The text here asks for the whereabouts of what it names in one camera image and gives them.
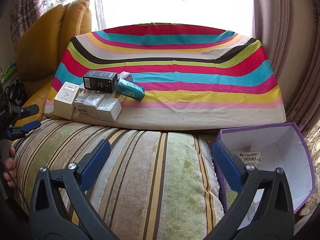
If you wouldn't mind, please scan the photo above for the white green medicine box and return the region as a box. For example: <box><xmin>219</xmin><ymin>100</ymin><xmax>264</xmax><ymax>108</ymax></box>
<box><xmin>238</xmin><ymin>152</ymin><xmax>262</xmax><ymax>164</ymax></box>

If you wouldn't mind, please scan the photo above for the person left hand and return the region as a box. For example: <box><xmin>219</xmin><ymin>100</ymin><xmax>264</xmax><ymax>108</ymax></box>
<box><xmin>3</xmin><ymin>146</ymin><xmax>16</xmax><ymax>188</ymax></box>

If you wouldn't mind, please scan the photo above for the white tall text box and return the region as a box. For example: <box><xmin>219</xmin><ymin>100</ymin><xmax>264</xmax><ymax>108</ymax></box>
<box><xmin>54</xmin><ymin>81</ymin><xmax>80</xmax><ymax>119</ymax></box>

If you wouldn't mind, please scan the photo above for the white box red logo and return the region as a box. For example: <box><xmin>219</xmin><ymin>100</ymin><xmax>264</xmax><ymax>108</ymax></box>
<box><xmin>74</xmin><ymin>89</ymin><xmax>90</xmax><ymax>114</ymax></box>

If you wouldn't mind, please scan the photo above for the small white diamond box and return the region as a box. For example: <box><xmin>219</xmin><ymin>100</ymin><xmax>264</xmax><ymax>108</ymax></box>
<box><xmin>83</xmin><ymin>94</ymin><xmax>104</xmax><ymax>118</ymax></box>

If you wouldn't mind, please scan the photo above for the purple storage box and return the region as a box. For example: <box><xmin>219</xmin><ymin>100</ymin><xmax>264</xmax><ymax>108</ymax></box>
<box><xmin>216</xmin><ymin>122</ymin><xmax>316</xmax><ymax>230</ymax></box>

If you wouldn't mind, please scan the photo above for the mustard yellow sofa pillow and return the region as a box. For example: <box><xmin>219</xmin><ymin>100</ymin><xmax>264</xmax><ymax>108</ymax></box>
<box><xmin>15</xmin><ymin>0</ymin><xmax>92</xmax><ymax>126</ymax></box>

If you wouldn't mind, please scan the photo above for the small grey white box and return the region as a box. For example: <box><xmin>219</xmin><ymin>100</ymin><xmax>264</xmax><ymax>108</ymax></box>
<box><xmin>96</xmin><ymin>98</ymin><xmax>122</xmax><ymax>122</ymax></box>

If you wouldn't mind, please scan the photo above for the black barcode box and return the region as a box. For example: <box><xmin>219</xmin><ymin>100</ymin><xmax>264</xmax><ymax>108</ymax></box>
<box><xmin>83</xmin><ymin>70</ymin><xmax>118</xmax><ymax>94</ymax></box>

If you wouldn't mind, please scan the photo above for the white orange flat packet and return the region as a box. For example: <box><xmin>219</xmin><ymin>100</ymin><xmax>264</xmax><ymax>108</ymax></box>
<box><xmin>114</xmin><ymin>93</ymin><xmax>126</xmax><ymax>105</ymax></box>

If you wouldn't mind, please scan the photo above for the small red white box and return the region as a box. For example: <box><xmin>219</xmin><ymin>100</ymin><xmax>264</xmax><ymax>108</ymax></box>
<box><xmin>118</xmin><ymin>72</ymin><xmax>133</xmax><ymax>82</ymax></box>

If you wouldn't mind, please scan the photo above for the teal tissue packet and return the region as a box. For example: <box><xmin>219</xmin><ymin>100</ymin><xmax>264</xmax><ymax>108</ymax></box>
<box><xmin>115</xmin><ymin>79</ymin><xmax>145</xmax><ymax>101</ymax></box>

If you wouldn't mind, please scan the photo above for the striped beige seat cushion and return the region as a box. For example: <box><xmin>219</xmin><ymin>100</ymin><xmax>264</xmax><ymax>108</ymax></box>
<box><xmin>13</xmin><ymin>120</ymin><xmax>224</xmax><ymax>239</ymax></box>

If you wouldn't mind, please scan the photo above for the rainbow striped cushion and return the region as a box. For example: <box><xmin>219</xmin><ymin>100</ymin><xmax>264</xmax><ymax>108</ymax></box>
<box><xmin>44</xmin><ymin>24</ymin><xmax>286</xmax><ymax>131</ymax></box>

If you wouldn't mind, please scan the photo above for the patterned pink curtain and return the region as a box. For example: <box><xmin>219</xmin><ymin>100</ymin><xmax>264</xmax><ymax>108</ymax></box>
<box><xmin>253</xmin><ymin>0</ymin><xmax>319</xmax><ymax>216</ymax></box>

